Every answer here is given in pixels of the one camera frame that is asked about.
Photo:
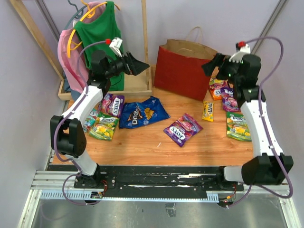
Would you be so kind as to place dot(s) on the blue grey cloth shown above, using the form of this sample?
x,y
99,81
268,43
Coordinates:
x,y
75,95

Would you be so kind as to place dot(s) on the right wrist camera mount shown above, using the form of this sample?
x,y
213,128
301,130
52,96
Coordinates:
x,y
242,48

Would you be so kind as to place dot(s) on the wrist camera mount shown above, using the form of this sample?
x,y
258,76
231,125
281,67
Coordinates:
x,y
114,45
242,48

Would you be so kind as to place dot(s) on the green tank top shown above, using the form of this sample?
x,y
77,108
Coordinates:
x,y
102,47

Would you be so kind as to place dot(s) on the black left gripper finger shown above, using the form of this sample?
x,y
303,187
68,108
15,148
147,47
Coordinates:
x,y
130,58
138,67

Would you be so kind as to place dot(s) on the blue Doritos chip bag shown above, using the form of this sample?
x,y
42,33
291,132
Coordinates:
x,y
139,114

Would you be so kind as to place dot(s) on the yellow snack packet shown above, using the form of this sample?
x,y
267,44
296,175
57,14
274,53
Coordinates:
x,y
208,111

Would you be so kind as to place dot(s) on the aluminium corner profile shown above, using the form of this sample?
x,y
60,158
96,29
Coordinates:
x,y
47,16
271,21

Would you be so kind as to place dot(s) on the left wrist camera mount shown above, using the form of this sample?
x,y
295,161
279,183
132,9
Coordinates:
x,y
114,45

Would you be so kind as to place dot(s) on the aluminium corner profile left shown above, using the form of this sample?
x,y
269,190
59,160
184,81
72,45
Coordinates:
x,y
47,16

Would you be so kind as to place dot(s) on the red brown paper bag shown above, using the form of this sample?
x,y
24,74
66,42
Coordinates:
x,y
179,68

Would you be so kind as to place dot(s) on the wooden rack frame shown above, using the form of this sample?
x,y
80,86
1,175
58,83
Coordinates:
x,y
138,86

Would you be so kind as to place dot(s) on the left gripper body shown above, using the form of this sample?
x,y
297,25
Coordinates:
x,y
119,65

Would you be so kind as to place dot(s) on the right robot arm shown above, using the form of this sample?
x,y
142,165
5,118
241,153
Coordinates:
x,y
269,166

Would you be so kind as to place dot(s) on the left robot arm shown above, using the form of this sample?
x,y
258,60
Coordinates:
x,y
66,131

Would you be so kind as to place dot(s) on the orange snack packet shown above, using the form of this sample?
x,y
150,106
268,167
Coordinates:
x,y
215,86

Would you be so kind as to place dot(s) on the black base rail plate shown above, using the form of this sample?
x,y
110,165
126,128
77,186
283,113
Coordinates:
x,y
158,182

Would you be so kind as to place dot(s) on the teal snack packet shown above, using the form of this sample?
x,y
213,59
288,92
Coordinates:
x,y
90,120

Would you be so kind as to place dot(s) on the pink shirt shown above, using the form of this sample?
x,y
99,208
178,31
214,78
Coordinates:
x,y
71,69

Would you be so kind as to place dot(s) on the green Fox's candy packet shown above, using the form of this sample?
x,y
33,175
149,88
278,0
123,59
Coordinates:
x,y
104,127

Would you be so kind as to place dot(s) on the aluminium corner profile right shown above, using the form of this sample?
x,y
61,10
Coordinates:
x,y
271,21

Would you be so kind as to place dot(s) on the purple Fox's candy packet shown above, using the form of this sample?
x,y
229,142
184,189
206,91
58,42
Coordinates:
x,y
112,105

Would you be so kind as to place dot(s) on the grey clothes hanger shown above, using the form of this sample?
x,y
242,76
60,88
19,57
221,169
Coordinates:
x,y
79,12

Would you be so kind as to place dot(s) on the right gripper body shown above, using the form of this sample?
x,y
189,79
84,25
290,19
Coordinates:
x,y
228,71

